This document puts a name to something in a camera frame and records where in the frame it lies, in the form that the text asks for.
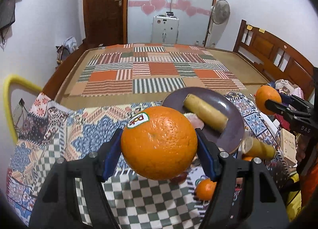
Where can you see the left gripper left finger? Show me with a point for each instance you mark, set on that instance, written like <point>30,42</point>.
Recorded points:
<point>72,195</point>

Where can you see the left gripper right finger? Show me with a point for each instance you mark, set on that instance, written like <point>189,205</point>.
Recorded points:
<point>245,195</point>

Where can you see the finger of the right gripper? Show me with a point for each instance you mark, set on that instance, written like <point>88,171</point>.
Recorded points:
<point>296,103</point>
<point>295,118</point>

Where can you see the medium orange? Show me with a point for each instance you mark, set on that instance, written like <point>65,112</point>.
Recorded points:
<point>263,94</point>

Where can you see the small mandarin orange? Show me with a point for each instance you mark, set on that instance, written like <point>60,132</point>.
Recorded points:
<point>205,189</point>

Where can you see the sugarcane piece off plate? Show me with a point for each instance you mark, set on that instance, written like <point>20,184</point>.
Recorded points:
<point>255,148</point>

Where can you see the large orange with sticker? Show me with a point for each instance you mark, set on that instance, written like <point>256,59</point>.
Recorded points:
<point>159,143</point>

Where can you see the pile of toys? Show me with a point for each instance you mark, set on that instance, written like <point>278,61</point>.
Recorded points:
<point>286,87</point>

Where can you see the wooden headboard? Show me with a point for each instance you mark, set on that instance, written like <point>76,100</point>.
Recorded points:
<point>274,58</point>

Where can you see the yellow bag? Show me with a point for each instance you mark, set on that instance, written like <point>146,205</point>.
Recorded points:
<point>294,202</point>

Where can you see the dark purple plate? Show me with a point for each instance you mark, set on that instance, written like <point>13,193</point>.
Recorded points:
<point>232,136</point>

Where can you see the dark red grape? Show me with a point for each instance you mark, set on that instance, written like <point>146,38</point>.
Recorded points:
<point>181,178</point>

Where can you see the sugarcane piece on plate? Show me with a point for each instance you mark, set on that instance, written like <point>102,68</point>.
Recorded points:
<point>207,113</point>

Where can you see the white standing fan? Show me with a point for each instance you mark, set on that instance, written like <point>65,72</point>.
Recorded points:
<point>220,13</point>

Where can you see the striped patchwork bed blanket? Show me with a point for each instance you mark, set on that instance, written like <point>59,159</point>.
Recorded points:
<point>150,68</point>

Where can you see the small white cabinet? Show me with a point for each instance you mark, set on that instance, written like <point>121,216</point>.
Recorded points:
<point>165,29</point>

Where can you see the frosted sliding wardrobe doors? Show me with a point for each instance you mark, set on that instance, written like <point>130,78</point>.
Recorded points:
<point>193,15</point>

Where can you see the clothes pile by door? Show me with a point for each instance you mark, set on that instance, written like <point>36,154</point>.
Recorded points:
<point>68,47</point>

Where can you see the brown wooden door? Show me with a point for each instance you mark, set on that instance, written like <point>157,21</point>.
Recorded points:
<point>105,21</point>

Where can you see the wooden bed frame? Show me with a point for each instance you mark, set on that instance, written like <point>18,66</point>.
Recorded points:
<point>60,82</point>

